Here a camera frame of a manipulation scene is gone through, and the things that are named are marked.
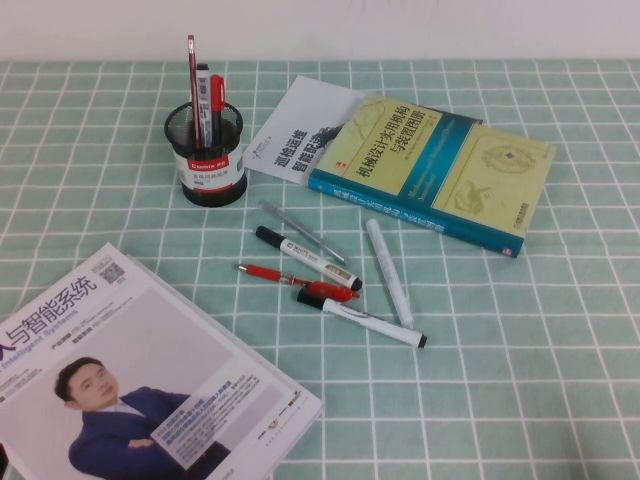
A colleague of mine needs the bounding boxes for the dark red pencil with eraser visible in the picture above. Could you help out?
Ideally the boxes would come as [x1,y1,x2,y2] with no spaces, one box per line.
[187,34,202,150]

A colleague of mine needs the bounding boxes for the grey translucent pen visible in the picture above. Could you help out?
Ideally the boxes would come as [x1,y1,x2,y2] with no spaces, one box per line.
[258,199,351,265]

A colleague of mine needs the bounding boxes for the red gel pen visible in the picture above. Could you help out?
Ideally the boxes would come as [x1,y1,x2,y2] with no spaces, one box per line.
[235,262,361,304]

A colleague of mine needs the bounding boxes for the black mesh pen holder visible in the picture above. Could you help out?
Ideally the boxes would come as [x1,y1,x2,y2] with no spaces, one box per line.
[165,99,249,208]

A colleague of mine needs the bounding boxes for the red capped pen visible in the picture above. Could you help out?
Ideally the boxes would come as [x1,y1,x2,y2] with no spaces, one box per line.
[208,73,227,149]

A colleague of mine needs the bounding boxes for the short white whiteboard marker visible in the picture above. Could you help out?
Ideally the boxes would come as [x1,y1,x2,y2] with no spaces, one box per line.
[255,225,365,292]

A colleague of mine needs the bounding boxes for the plain white marker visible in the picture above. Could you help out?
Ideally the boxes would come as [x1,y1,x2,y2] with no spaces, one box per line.
[365,217,415,330]

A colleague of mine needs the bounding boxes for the long white whiteboard marker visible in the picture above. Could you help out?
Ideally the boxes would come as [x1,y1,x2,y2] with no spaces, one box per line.
[296,288,429,350]

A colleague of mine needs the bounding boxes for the white booklet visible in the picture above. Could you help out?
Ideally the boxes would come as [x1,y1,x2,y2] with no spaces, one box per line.
[243,74,366,187]

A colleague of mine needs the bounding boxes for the teal and yellow hardcover book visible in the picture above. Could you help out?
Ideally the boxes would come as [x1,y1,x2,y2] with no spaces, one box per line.
[307,94,558,259]

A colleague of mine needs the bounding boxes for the white marker with barcode label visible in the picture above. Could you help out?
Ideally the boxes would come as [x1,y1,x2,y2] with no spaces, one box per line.
[194,63,214,149]

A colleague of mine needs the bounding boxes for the magazine with man on cover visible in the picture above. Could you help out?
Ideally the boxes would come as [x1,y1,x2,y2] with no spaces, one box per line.
[0,242,321,480]

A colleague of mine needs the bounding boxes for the green checked tablecloth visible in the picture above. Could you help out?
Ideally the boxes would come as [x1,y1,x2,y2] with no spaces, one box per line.
[0,58,640,480]

